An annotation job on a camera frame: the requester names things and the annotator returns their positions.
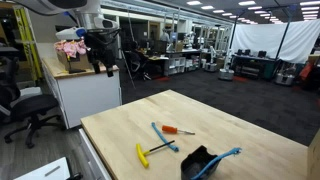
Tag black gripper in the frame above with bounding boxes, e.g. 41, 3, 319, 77
83, 27, 122, 78

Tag black plastic cup object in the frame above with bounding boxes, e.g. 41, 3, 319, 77
180, 145, 219, 180

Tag grey mobile robot base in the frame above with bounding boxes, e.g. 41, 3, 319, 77
274, 63, 296, 87

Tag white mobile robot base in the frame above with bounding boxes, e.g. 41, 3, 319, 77
218, 49, 235, 82

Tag black stand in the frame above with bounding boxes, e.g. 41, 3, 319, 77
66, 54, 87, 75

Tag cardboard box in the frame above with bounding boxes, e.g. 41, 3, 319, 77
55, 49, 93, 72

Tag white cabinet wooden top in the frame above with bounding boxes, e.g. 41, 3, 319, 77
41, 57, 123, 130

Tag thin metal tripod pole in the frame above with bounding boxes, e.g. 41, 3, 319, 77
120, 6, 137, 90

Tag standing person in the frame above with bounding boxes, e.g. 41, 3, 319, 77
159, 27, 171, 44

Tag white storage bin shelf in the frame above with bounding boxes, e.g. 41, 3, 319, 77
164, 56, 187, 77

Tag yellow poles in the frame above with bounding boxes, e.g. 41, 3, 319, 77
12, 5, 44, 82

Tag black office chair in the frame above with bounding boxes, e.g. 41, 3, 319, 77
0, 55, 67, 150

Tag dark workbench with monitors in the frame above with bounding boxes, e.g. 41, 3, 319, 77
232, 49, 278, 80

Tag white backdrop sheet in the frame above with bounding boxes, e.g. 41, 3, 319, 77
231, 19, 320, 65

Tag wooden box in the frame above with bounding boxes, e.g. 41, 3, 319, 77
306, 129, 320, 180

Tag white wrist camera blue cap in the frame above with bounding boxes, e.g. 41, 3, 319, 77
55, 26, 89, 42

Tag white table frame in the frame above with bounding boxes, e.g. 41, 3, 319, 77
78, 127, 113, 180

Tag blue rope piece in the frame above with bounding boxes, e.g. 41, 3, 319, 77
150, 121, 180, 153

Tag orange handle screwdriver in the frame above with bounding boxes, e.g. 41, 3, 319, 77
161, 125, 196, 136

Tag yellow T-handle hex key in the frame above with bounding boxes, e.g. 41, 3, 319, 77
135, 139, 176, 169

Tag white panel with handle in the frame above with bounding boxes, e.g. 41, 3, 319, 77
13, 156, 72, 180

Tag blue rope with frayed end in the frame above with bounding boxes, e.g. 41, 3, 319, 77
190, 147, 242, 180

